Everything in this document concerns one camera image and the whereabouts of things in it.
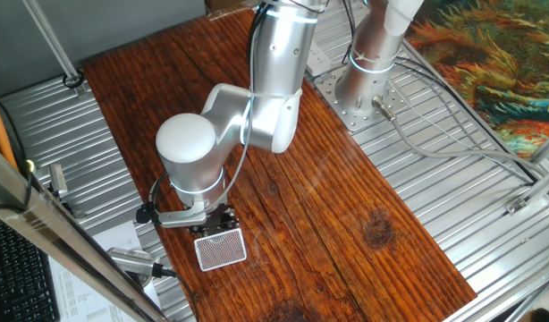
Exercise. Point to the aluminium frame post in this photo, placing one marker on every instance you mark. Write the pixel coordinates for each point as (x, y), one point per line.
(51, 42)

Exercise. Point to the aluminium frame strut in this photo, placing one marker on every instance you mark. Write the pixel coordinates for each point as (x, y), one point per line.
(547, 147)
(536, 192)

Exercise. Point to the aluminium frame rail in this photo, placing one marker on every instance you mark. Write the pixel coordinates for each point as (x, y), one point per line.
(502, 299)

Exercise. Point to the printed paper sheet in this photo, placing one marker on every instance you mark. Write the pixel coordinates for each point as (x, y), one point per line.
(78, 295)

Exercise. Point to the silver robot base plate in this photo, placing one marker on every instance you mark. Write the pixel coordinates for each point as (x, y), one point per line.
(368, 118)

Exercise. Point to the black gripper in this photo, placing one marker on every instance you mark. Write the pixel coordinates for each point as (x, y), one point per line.
(212, 217)

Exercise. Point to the black keyboard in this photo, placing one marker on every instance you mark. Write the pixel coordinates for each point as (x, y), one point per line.
(19, 282)

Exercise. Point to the shiny steel beam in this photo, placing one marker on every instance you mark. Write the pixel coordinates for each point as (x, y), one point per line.
(55, 228)

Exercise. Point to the colourful painted cloth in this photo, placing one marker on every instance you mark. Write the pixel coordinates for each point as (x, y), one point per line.
(489, 58)

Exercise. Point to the silver camera with black plug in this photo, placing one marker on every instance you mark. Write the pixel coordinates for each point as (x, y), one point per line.
(131, 261)

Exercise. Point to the wood grain table mat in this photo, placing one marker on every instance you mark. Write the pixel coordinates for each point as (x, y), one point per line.
(346, 201)

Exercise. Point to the brown cardboard box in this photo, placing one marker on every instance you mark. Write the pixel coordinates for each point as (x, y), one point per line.
(225, 4)

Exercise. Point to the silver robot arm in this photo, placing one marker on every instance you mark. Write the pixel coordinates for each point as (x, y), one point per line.
(189, 156)

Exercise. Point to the white power strip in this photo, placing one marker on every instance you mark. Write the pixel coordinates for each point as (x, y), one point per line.
(319, 60)

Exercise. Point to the wrist camera with grey bracket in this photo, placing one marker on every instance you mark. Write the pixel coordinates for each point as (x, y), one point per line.
(180, 219)

